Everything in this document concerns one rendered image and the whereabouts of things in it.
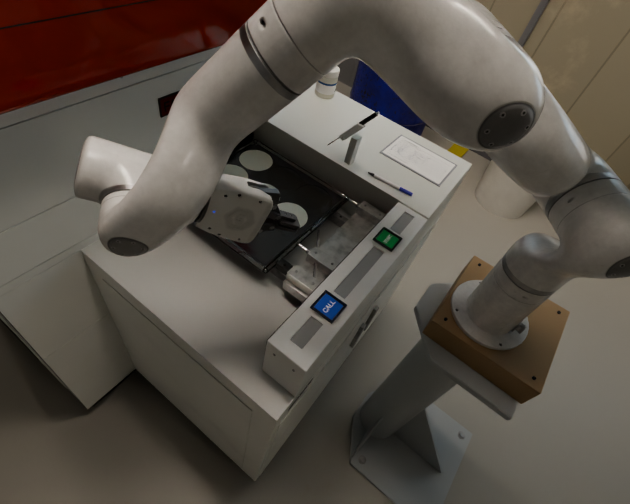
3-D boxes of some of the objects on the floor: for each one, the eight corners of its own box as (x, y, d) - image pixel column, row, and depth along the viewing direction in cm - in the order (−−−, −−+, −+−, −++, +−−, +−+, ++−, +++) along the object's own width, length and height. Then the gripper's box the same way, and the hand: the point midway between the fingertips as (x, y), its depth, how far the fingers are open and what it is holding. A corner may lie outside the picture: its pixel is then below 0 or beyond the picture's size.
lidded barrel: (531, 195, 288) (584, 132, 245) (527, 232, 259) (587, 167, 216) (474, 171, 295) (516, 105, 252) (464, 205, 266) (510, 136, 223)
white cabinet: (138, 377, 154) (79, 251, 92) (286, 248, 211) (311, 117, 149) (256, 489, 137) (281, 428, 75) (382, 316, 194) (455, 200, 132)
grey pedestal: (471, 435, 164) (621, 356, 102) (428, 534, 138) (595, 511, 76) (374, 359, 178) (454, 250, 116) (319, 437, 152) (384, 350, 90)
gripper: (209, 143, 56) (311, 179, 66) (178, 216, 64) (273, 239, 74) (214, 171, 51) (324, 206, 61) (179, 247, 59) (281, 267, 69)
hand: (286, 221), depth 66 cm, fingers closed
